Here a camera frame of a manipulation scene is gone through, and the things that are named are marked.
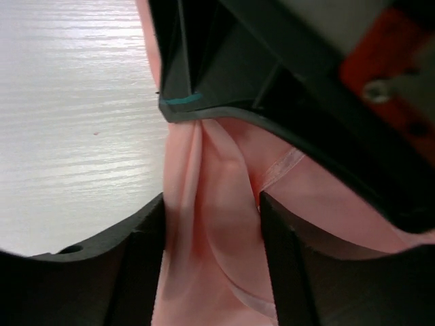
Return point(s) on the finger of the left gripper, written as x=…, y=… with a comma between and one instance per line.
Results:
x=245, y=59

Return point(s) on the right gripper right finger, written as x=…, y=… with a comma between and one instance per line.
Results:
x=310, y=288

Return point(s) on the pink cloth napkin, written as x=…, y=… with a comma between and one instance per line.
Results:
x=215, y=269

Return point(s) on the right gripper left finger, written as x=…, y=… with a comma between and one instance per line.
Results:
x=108, y=279

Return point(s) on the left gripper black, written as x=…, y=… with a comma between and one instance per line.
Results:
x=370, y=66

